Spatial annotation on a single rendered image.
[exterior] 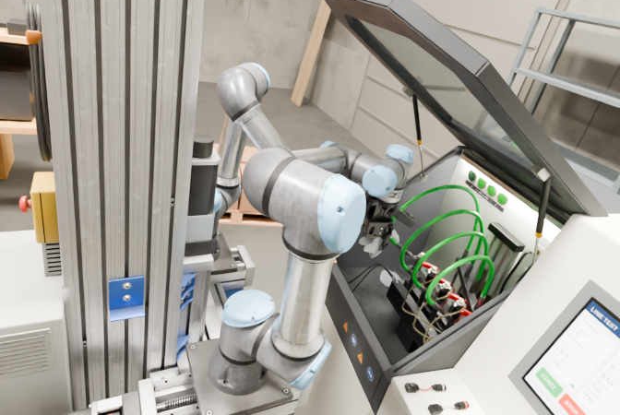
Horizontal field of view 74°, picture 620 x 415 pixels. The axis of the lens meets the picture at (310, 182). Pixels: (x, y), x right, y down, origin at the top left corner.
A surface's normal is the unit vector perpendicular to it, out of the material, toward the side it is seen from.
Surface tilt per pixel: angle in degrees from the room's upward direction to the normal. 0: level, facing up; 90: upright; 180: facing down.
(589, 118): 90
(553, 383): 76
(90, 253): 90
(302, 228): 99
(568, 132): 90
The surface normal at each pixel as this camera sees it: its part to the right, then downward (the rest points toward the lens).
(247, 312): 0.09, -0.92
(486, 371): -0.86, -0.25
